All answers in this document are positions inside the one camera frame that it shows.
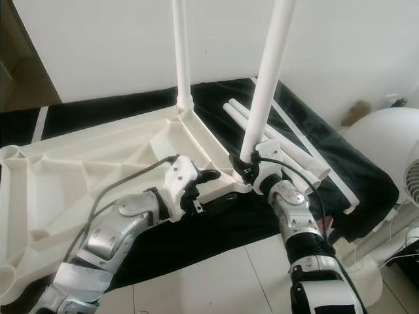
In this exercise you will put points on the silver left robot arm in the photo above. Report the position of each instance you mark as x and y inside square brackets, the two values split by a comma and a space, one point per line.
[111, 235]

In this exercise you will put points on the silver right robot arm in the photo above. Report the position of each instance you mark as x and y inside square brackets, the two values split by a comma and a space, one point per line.
[298, 222]

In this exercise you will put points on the pink item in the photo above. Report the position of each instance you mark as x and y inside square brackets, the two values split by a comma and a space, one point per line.
[328, 230]

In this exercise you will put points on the brown plush object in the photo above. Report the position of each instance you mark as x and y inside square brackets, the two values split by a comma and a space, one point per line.
[357, 112]

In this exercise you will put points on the white standing fan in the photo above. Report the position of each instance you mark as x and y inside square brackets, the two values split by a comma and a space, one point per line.
[380, 140]

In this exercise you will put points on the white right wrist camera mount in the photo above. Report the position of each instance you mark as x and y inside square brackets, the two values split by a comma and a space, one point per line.
[275, 154]

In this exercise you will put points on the wall socket with black plug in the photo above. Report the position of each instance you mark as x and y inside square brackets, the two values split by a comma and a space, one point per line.
[396, 101]

